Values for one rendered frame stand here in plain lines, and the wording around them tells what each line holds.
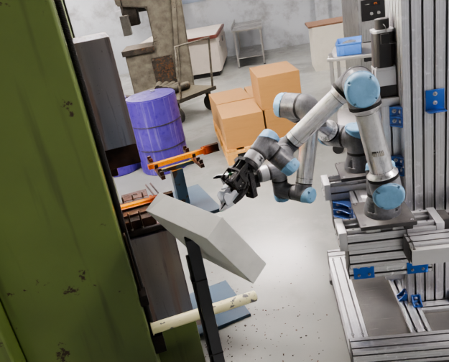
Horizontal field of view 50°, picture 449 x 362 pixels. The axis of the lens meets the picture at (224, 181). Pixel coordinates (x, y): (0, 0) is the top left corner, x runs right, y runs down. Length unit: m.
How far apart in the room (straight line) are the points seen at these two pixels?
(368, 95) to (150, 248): 1.06
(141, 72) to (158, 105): 3.94
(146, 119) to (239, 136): 0.98
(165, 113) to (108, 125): 3.23
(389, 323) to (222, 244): 1.26
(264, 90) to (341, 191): 2.62
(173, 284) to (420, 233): 1.06
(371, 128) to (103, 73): 0.98
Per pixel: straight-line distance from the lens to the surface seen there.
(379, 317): 2.53
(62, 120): 1.56
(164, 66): 8.86
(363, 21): 6.69
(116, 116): 1.83
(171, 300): 2.20
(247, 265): 1.53
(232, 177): 1.74
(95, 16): 12.93
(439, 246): 2.09
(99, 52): 1.80
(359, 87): 1.73
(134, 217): 2.06
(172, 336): 2.31
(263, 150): 1.80
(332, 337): 2.74
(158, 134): 5.07
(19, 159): 1.60
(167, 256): 2.08
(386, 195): 1.88
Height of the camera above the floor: 1.83
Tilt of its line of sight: 23 degrees down
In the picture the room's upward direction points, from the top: 11 degrees counter-clockwise
